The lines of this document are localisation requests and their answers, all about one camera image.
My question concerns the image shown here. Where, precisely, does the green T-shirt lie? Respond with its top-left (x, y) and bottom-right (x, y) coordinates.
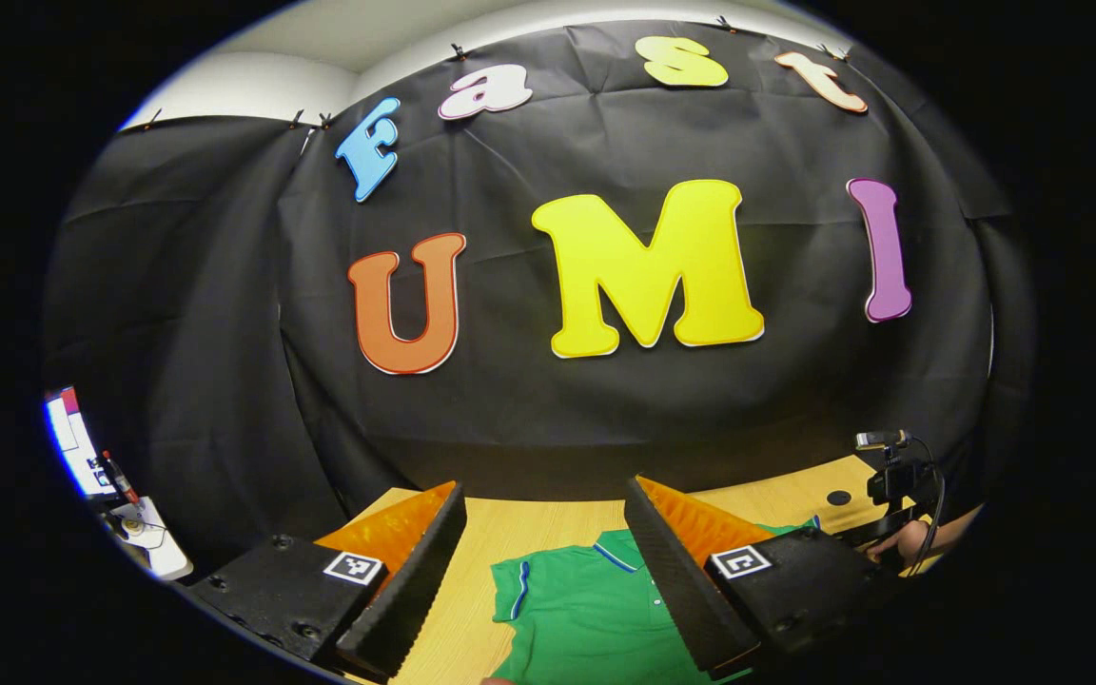
top-left (491, 517), bottom-right (820, 685)

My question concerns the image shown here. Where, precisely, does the black backdrop cloth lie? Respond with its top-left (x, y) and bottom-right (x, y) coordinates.
top-left (42, 19), bottom-right (1034, 572)

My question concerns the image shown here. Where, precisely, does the row of black cloth clips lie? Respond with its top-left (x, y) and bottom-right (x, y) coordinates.
top-left (141, 14), bottom-right (855, 131)

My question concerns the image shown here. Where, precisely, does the red handled tool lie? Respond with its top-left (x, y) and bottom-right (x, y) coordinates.
top-left (101, 450), bottom-right (142, 505)

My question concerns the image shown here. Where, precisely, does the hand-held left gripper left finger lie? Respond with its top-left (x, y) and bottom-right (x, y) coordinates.
top-left (185, 480), bottom-right (468, 678)

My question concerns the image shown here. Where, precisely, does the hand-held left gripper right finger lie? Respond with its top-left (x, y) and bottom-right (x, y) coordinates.
top-left (624, 475), bottom-right (901, 678)

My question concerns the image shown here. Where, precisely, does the computer monitor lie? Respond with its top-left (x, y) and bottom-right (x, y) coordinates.
top-left (44, 385), bottom-right (116, 500)

